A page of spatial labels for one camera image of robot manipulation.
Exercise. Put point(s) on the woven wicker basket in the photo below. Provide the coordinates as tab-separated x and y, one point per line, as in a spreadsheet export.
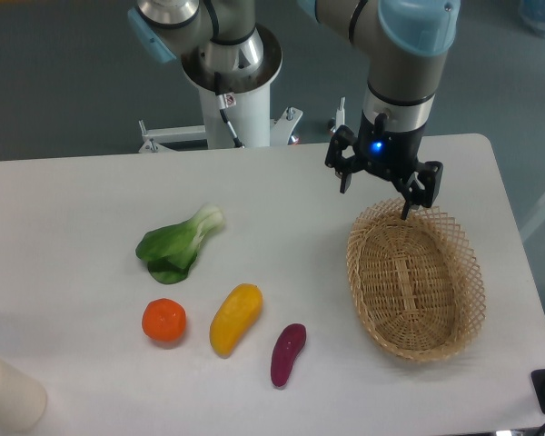
416	283

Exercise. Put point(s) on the purple sweet potato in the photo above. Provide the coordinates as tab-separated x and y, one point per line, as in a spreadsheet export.
287	348

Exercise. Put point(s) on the orange tangerine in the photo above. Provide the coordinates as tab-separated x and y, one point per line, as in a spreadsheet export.
164	320

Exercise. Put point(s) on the blue plastic bag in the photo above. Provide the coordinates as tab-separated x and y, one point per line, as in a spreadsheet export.
532	13

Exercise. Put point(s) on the yellow mango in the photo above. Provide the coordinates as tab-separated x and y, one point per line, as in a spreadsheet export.
237	314

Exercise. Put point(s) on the cream cylindrical container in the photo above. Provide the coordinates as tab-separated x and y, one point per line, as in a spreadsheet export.
23	399

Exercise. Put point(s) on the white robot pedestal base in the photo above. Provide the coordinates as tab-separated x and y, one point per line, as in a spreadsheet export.
233	83

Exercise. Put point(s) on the green bok choy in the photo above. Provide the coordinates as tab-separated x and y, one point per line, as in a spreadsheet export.
169	252

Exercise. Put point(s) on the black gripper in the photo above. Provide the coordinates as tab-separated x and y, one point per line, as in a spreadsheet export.
392	157

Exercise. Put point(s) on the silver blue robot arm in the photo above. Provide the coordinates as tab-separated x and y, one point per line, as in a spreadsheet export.
406	43

